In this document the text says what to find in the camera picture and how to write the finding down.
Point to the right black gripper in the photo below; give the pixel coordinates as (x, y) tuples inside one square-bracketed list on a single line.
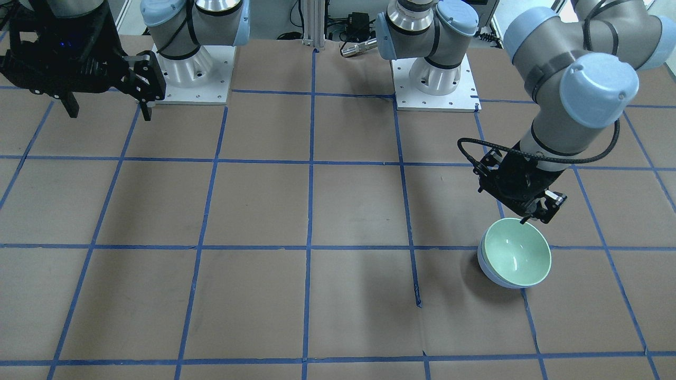
[(112, 32)]

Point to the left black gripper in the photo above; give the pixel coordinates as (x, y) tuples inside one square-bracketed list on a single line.
[(516, 178)]

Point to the green bowl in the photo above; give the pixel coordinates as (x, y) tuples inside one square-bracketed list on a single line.
[(519, 253)]

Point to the blue bowl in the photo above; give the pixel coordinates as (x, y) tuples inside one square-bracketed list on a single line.
[(488, 271)]

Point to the silver metal connector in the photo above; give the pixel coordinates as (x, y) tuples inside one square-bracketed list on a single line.
[(359, 48)]

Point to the black power adapter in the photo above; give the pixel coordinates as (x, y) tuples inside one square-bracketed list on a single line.
[(358, 26)]

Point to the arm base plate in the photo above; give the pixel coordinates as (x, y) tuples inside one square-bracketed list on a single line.
[(203, 79), (410, 97)]

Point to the aluminium frame post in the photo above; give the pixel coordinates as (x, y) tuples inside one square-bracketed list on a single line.
[(314, 15)]

